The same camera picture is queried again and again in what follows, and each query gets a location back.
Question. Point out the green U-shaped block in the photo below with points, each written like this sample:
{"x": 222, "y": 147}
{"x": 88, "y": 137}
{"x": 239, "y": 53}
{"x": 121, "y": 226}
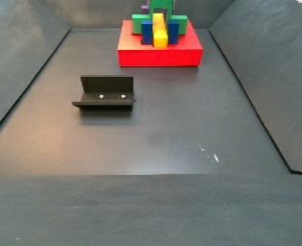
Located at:
{"x": 159, "y": 6}

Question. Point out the black angled fixture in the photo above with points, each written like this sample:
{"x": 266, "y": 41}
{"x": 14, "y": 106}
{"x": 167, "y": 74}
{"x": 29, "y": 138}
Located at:
{"x": 107, "y": 92}

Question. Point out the red base board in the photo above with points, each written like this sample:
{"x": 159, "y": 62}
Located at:
{"x": 136, "y": 55}

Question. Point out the yellow long block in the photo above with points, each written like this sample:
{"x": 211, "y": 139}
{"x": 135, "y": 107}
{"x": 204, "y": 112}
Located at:
{"x": 159, "y": 31}

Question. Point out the dark blue block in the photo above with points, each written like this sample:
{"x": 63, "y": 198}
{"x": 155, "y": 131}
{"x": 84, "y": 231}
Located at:
{"x": 147, "y": 32}
{"x": 173, "y": 25}

